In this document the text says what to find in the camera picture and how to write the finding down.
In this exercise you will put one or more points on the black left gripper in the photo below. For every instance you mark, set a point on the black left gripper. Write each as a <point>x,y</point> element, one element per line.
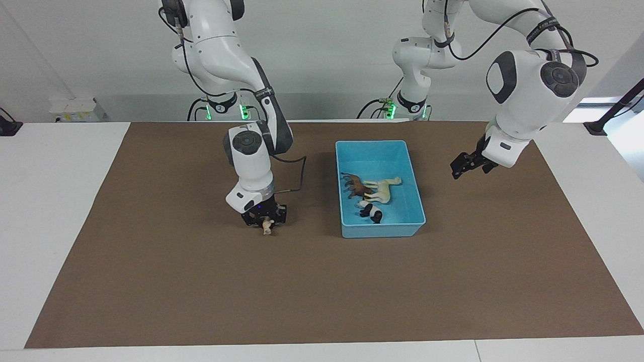
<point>470,160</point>

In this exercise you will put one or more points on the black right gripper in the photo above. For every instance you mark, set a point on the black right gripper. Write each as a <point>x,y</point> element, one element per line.
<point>266,208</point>

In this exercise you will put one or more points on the orange striped tiger toy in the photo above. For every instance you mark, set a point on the orange striped tiger toy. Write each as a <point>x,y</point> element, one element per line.
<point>267,229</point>

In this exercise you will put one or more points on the cream camel toy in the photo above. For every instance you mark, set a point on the cream camel toy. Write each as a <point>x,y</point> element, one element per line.
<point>382,190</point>

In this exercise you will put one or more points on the brown lion toy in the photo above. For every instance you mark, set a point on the brown lion toy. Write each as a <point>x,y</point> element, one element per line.
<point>356,187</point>

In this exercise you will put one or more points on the black white panda toy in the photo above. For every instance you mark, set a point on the black white panda toy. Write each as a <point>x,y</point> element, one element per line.
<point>373,213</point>

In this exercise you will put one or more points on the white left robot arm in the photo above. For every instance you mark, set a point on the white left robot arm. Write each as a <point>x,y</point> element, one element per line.
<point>528,85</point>

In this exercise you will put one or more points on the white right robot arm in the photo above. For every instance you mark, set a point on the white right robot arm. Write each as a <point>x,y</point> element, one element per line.
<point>251,151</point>

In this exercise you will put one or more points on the light blue storage box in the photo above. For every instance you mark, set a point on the light blue storage box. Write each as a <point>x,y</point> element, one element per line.
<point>397,221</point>

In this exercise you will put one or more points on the white background box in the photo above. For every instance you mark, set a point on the white background box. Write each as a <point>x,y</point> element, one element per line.
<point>75,110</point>

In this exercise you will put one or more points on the brown table mat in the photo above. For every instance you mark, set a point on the brown table mat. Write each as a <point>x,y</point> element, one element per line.
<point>302,291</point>

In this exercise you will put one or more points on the black angled stand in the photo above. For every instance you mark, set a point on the black angled stand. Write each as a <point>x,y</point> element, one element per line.
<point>611,110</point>

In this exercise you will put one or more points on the black table clamp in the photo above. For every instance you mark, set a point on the black table clamp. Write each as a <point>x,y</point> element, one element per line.
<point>9,126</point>

